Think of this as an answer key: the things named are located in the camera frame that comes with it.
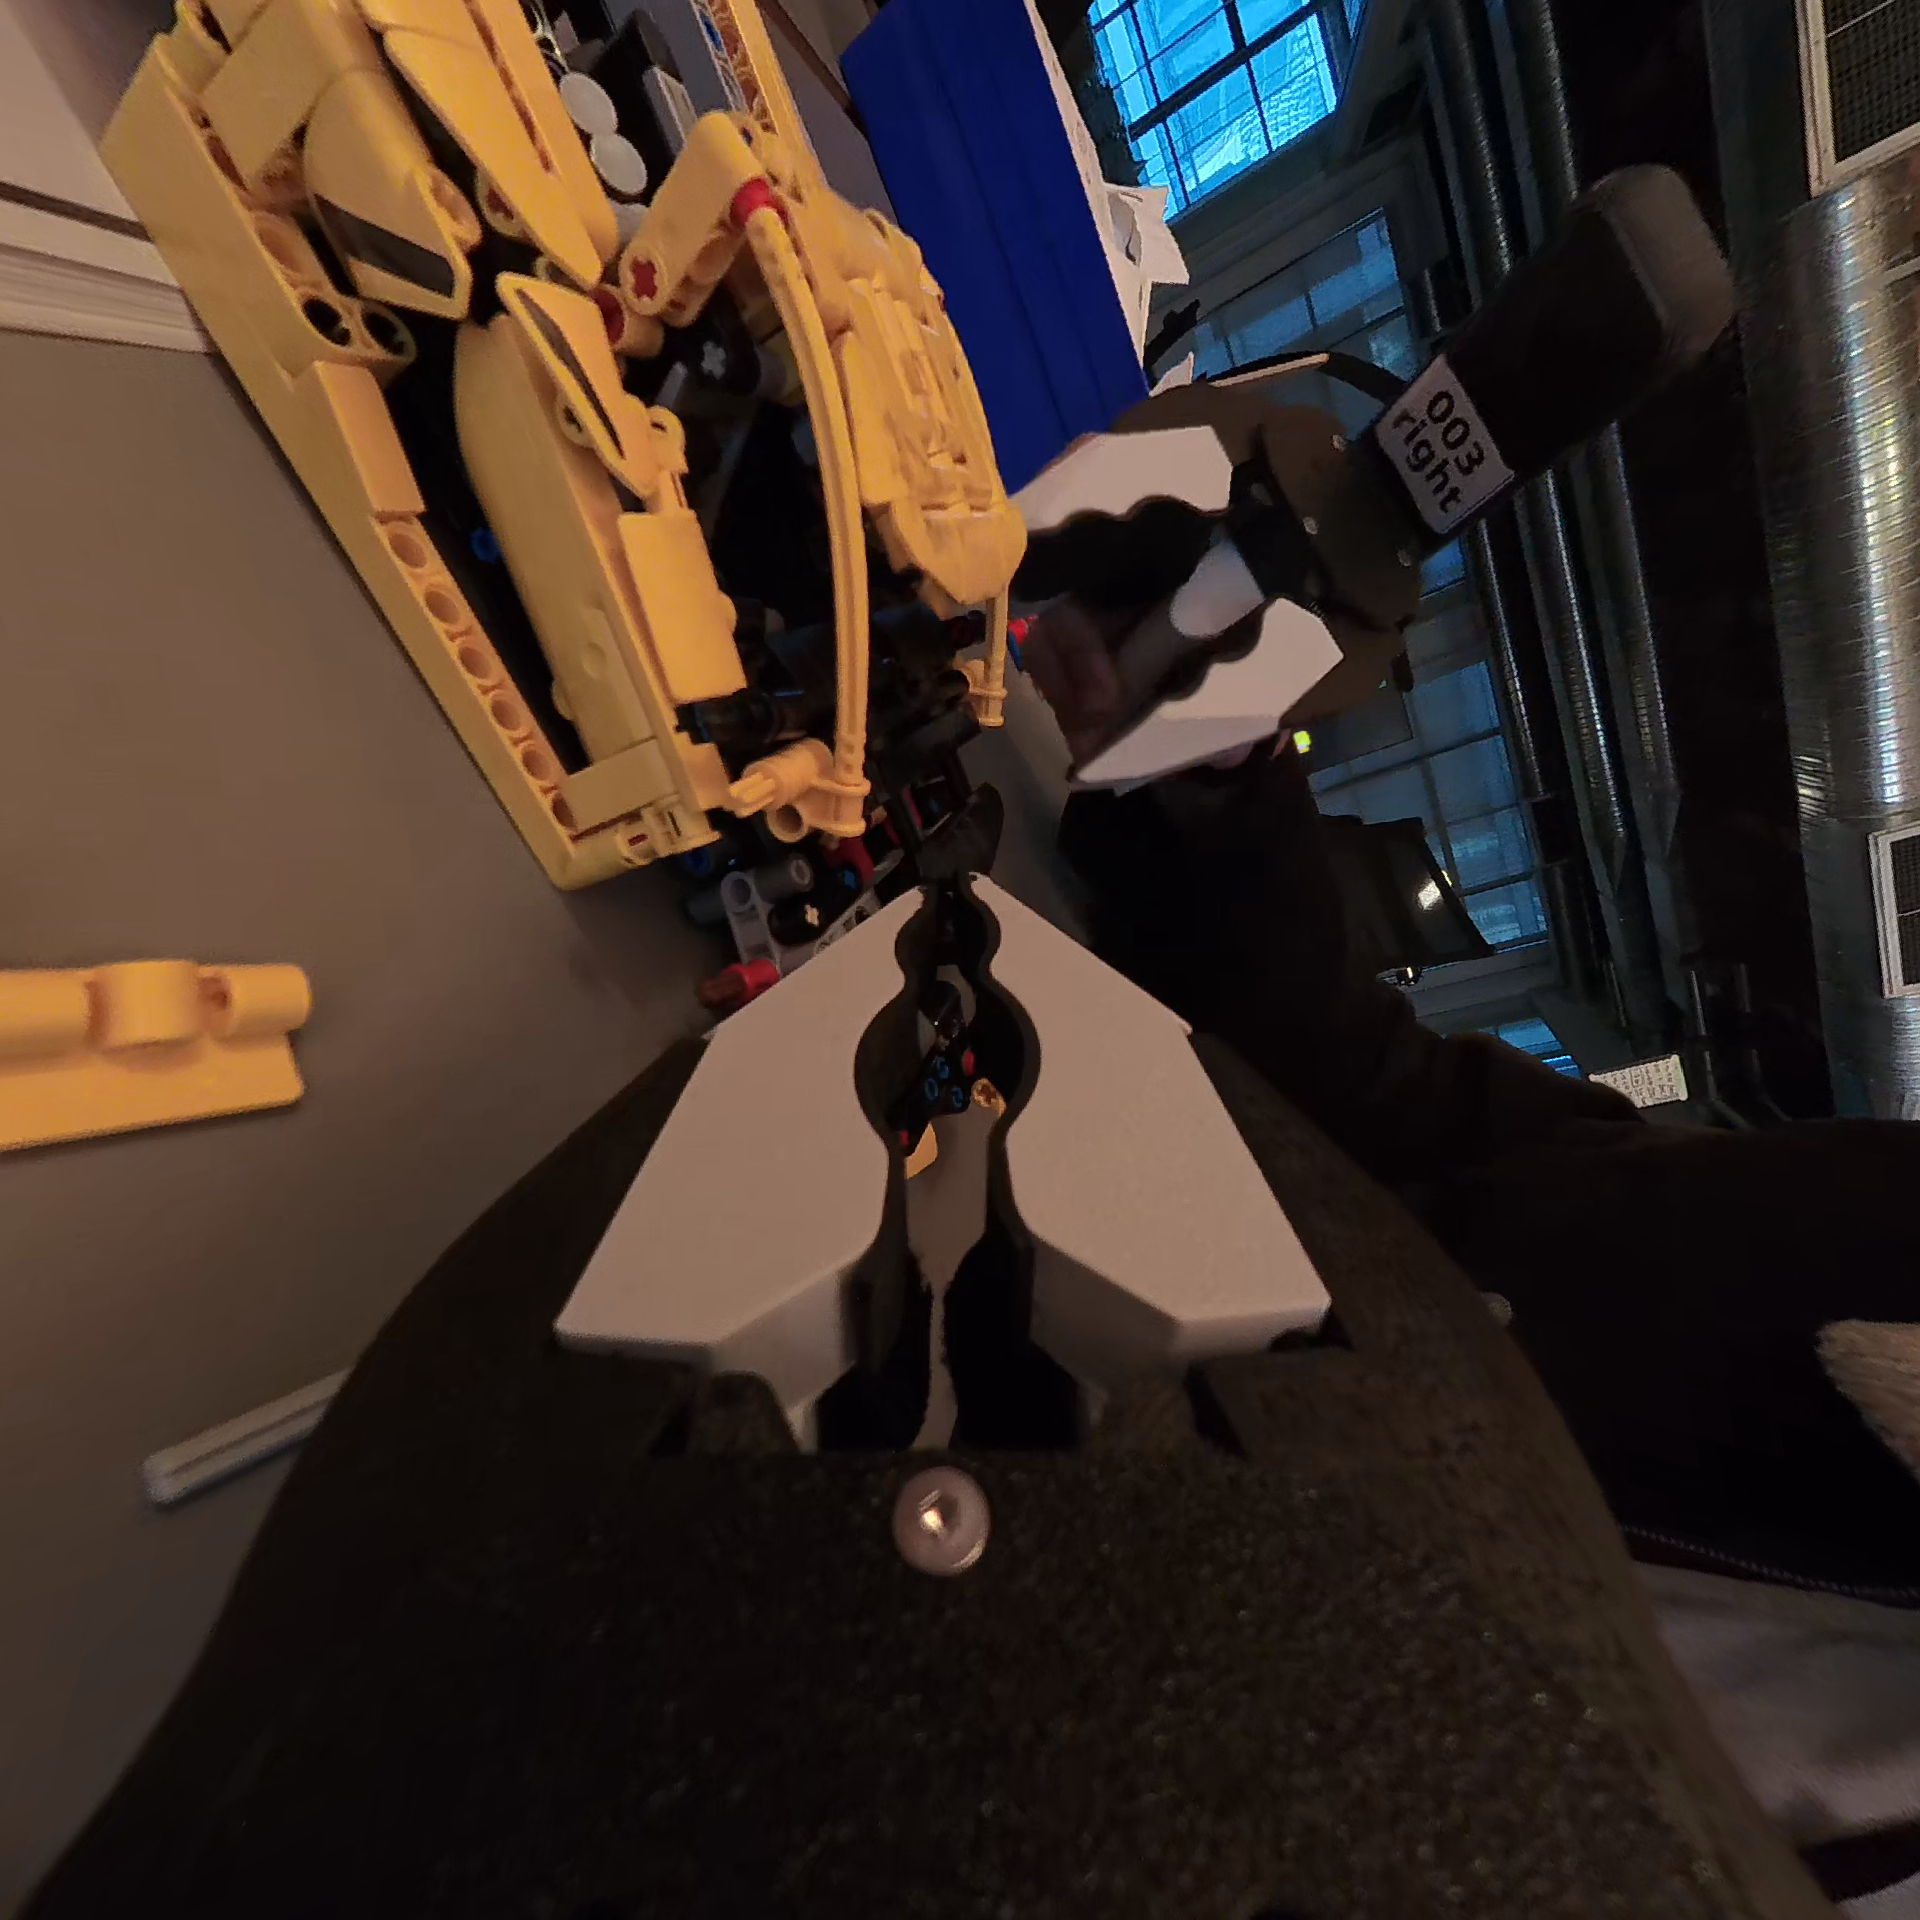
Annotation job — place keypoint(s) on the yellow brick panel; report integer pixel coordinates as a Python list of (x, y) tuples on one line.
[(134, 1049)]

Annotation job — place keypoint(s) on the light grey axle rod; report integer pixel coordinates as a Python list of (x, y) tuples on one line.
[(241, 1440)]

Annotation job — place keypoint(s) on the person's white shirt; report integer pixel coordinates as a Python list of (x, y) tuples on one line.
[(1799, 1695)]

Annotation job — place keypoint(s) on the yellow toy brick car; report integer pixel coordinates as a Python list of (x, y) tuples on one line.
[(525, 450)]

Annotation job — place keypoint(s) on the blue plastic bin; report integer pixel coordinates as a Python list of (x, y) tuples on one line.
[(975, 225)]

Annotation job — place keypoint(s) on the silver ventilation duct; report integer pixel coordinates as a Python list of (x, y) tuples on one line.
[(1844, 525)]

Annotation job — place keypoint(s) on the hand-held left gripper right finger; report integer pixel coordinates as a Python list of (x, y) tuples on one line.
[(1171, 1186)]

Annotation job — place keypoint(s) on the person's right hand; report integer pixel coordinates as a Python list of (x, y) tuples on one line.
[(1104, 660)]

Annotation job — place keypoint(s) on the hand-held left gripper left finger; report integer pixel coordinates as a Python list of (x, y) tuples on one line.
[(721, 1201)]

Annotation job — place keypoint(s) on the grey desk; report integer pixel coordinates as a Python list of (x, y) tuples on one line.
[(179, 676)]

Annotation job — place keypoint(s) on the white crumpled paper bags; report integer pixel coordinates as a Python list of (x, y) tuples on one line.
[(1139, 241)]

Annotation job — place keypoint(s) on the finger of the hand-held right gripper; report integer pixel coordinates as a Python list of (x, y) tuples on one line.
[(1139, 468), (1245, 690)]

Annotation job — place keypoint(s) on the person's right forearm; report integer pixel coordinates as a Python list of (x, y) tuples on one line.
[(1502, 1124)]

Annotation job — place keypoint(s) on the open instruction booklet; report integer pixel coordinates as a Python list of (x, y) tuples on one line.
[(62, 270)]

